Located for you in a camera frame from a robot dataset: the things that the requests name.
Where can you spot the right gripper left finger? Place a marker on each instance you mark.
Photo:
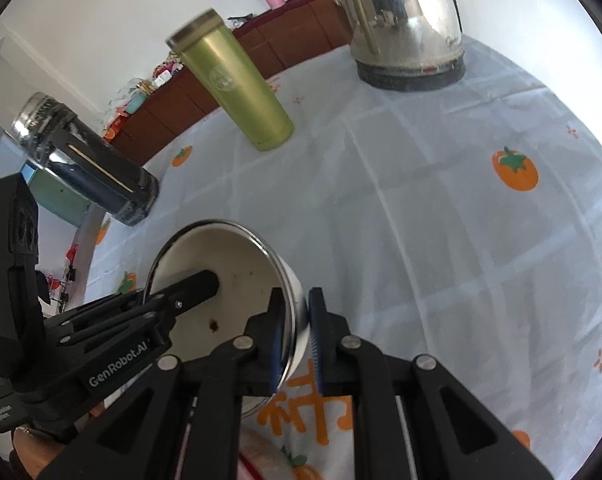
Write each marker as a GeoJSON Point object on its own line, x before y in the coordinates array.
{"type": "Point", "coordinates": [276, 324]}

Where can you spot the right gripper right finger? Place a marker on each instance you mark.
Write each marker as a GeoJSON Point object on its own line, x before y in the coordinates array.
{"type": "Point", "coordinates": [320, 330]}

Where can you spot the cream enamel bowl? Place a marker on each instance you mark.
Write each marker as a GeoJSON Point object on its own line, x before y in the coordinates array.
{"type": "Point", "coordinates": [248, 269]}

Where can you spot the red plastic bowl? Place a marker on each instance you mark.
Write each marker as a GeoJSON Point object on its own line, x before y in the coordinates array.
{"type": "Point", "coordinates": [260, 459]}

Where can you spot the person left hand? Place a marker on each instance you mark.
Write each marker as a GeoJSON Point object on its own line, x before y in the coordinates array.
{"type": "Point", "coordinates": [35, 450]}

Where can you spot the red child tricycle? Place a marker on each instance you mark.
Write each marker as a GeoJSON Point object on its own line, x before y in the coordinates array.
{"type": "Point", "coordinates": [60, 288]}

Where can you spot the green door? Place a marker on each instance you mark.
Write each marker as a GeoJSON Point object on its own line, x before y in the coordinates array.
{"type": "Point", "coordinates": [55, 196]}

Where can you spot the persimmon print tablecloth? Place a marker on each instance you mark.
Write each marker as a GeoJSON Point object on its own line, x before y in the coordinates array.
{"type": "Point", "coordinates": [465, 223]}

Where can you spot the large black thermos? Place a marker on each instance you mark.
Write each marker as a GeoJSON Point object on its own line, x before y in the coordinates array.
{"type": "Point", "coordinates": [57, 141]}

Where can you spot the brown wooden sideboard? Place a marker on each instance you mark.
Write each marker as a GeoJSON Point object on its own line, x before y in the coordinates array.
{"type": "Point", "coordinates": [275, 41]}

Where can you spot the green thermos bottle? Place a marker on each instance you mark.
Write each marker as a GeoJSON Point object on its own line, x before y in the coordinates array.
{"type": "Point", "coordinates": [212, 53]}

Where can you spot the stainless electric kettle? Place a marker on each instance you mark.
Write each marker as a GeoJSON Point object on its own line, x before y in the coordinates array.
{"type": "Point", "coordinates": [406, 45]}

